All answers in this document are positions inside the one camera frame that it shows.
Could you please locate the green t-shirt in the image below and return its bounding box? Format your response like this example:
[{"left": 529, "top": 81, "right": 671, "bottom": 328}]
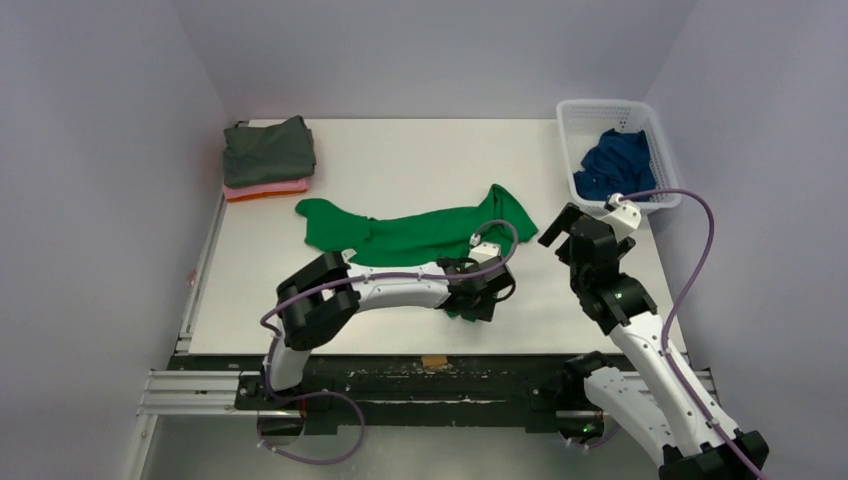
[{"left": 277, "top": 185, "right": 538, "bottom": 302}]

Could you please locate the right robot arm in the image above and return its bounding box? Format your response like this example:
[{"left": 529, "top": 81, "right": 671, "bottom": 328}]
[{"left": 539, "top": 201, "right": 769, "bottom": 479}]

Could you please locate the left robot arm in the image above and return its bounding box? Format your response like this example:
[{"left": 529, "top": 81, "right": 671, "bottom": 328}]
[{"left": 259, "top": 251, "right": 517, "bottom": 409}]

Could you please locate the blue crumpled t-shirt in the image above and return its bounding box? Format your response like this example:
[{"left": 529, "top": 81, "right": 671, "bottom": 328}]
[{"left": 573, "top": 129, "right": 657, "bottom": 201}]

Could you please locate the white plastic basket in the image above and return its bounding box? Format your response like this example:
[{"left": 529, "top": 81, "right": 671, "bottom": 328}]
[{"left": 556, "top": 99, "right": 680, "bottom": 213}]

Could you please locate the brown tape piece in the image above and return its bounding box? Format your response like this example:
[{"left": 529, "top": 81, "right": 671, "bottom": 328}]
[{"left": 421, "top": 355, "right": 449, "bottom": 370}]

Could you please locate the pink folded t-shirt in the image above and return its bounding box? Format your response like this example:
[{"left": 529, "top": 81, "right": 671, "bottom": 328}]
[{"left": 223, "top": 178, "right": 310, "bottom": 195}]

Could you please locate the dark grey folded t-shirt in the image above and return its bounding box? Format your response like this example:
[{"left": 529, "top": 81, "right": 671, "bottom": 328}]
[{"left": 222, "top": 115, "right": 317, "bottom": 189}]

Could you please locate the orange folded t-shirt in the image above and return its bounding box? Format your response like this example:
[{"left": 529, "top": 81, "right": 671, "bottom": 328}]
[{"left": 224, "top": 190, "right": 306, "bottom": 203}]

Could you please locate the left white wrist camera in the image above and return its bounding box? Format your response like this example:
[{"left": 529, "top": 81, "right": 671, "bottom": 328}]
[{"left": 468, "top": 233, "right": 503, "bottom": 264}]

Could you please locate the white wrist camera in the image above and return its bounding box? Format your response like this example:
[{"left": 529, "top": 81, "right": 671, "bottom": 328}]
[
  {"left": 601, "top": 193, "right": 642, "bottom": 236},
  {"left": 468, "top": 233, "right": 503, "bottom": 264}
]

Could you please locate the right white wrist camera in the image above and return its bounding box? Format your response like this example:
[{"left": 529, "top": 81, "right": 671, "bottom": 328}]
[{"left": 601, "top": 193, "right": 642, "bottom": 236}]

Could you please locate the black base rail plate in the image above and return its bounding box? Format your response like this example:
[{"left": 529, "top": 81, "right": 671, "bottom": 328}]
[{"left": 166, "top": 353, "right": 690, "bottom": 437}]

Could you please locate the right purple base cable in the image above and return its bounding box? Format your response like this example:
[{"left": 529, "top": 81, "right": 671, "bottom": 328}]
[{"left": 564, "top": 423, "right": 621, "bottom": 451}]

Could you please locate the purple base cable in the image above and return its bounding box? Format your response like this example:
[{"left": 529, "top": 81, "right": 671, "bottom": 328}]
[
  {"left": 564, "top": 423, "right": 621, "bottom": 451},
  {"left": 256, "top": 390, "right": 367, "bottom": 464}
]

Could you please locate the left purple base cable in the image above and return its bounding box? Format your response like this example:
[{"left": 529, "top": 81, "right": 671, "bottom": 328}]
[{"left": 256, "top": 390, "right": 367, "bottom": 464}]

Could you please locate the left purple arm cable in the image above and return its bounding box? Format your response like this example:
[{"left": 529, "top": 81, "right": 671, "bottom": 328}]
[{"left": 259, "top": 219, "right": 521, "bottom": 399}]

